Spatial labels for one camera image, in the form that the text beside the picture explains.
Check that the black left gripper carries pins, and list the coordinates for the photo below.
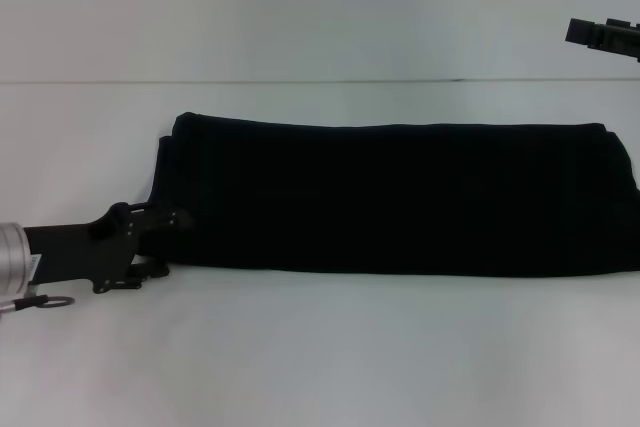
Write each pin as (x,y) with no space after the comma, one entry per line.
(85,252)

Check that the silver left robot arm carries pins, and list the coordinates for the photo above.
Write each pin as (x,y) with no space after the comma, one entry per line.
(12,259)

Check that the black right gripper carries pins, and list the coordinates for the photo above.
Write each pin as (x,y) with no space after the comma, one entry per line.
(625,39)

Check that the black shirt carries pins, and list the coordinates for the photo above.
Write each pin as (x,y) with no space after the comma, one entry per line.
(400,197)

